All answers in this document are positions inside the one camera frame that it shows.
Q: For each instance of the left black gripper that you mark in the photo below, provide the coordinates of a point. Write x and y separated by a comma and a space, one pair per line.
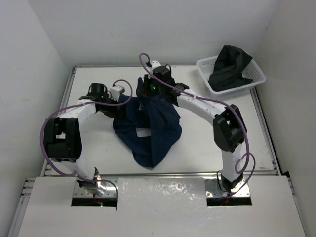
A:
115, 112

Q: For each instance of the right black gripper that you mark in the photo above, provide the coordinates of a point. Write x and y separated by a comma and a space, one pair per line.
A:
145, 86

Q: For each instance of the dark blue denim trousers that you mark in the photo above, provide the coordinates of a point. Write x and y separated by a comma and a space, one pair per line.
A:
148, 126

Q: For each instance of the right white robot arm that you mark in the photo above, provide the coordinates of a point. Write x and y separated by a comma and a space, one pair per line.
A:
227, 132

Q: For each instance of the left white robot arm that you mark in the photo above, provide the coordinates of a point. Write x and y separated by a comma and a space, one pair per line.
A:
61, 138

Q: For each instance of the black trousers in basket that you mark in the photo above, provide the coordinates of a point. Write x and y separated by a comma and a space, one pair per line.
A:
228, 68

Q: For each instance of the white plastic basket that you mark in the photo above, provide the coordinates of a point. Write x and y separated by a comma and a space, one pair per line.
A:
252, 71

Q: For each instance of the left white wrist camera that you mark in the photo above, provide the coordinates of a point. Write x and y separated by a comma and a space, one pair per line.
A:
116, 91

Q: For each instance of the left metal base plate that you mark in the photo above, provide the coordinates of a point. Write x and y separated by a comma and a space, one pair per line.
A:
100, 189

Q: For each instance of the aluminium table frame rail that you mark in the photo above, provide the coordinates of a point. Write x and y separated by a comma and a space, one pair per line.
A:
267, 136

